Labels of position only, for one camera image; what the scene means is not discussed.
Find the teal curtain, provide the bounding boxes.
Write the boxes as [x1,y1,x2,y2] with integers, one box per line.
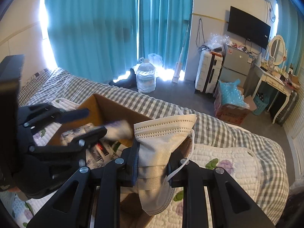
[44,0,193,82]

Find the white vanity table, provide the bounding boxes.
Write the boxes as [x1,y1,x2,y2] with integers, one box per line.
[244,64,299,126]

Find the black wall television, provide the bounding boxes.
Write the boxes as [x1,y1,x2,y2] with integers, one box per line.
[227,6,271,49]

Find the box of blue bottles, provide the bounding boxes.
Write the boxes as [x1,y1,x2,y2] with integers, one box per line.
[214,79,257,125]

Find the grey mini fridge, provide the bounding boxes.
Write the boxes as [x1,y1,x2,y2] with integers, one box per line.
[219,45,253,88]

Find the white suitcase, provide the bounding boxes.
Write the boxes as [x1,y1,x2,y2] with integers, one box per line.
[195,50,223,93]

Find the large water bottle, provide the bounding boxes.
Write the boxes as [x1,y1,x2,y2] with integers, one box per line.
[136,58,156,93]

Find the white floral quilt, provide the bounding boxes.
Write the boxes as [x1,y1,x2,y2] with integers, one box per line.
[0,97,262,228]

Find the grey checkered bed sheet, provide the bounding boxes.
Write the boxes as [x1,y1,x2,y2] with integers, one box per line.
[19,68,289,224]

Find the brown cardboard box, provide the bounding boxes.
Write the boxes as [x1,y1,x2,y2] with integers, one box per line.
[47,93,193,228]

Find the blue Vinda tissue pack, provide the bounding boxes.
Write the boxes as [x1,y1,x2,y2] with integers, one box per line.
[104,120,133,142]

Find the teal plastic basket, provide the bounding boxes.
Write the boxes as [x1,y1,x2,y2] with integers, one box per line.
[253,93,269,116]

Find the floral tissue paper pack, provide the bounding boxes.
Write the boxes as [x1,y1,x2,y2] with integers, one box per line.
[60,123,127,169]

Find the white oval vanity mirror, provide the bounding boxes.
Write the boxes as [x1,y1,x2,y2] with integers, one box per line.
[267,35,287,66]

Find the white face mask stack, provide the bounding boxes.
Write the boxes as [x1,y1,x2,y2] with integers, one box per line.
[134,114,196,216]

